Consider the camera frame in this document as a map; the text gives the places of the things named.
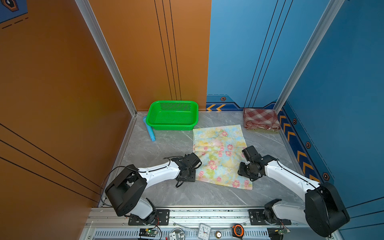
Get red plaid skirt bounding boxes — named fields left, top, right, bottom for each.
left=243, top=108, right=281, bottom=131

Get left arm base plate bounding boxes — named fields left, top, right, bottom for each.
left=128, top=209, right=170, bottom=226

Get olive green skirt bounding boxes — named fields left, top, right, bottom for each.
left=247, top=128, right=280, bottom=134

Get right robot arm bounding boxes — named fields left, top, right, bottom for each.
left=238, top=146, right=350, bottom=237

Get cream yellow cloth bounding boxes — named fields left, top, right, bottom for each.
left=193, top=125, right=253, bottom=190

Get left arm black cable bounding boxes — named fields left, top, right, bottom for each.
left=99, top=165, right=136, bottom=208

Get light blue tube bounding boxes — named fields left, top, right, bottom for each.
left=143, top=116, right=156, bottom=142

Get orange black tape measure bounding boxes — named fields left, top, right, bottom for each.
left=232, top=224, right=245, bottom=239

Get white square clock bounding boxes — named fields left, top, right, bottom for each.
left=197, top=224, right=211, bottom=240

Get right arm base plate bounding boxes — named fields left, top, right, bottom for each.
left=248, top=209, right=292, bottom=226

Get green circuit board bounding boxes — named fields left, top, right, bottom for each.
left=138, top=228, right=161, bottom=240

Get right small circuit board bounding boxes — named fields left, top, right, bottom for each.
left=275, top=228, right=291, bottom=236

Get green plastic basket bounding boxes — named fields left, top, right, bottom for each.
left=146, top=101, right=199, bottom=131

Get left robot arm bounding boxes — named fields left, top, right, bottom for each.
left=104, top=153, right=202, bottom=224

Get white power plug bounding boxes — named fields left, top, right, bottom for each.
left=168, top=228, right=186, bottom=240

